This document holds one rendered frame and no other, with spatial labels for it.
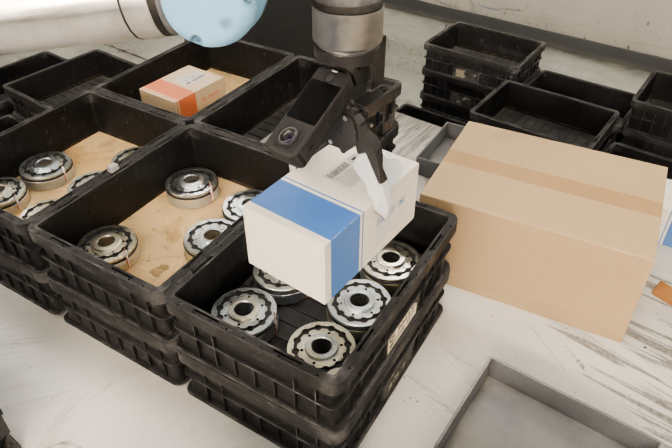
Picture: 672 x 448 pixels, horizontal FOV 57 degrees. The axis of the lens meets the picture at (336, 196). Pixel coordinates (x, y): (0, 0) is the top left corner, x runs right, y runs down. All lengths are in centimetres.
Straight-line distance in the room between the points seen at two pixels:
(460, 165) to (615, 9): 291
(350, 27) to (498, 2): 367
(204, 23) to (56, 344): 85
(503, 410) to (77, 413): 68
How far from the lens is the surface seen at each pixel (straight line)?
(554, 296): 120
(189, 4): 49
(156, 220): 123
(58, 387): 117
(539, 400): 110
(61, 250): 106
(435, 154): 162
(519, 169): 124
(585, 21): 412
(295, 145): 63
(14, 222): 114
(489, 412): 107
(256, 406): 98
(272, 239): 72
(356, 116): 68
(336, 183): 75
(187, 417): 107
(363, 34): 64
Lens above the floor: 157
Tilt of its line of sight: 37 degrees down
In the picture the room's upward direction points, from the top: straight up
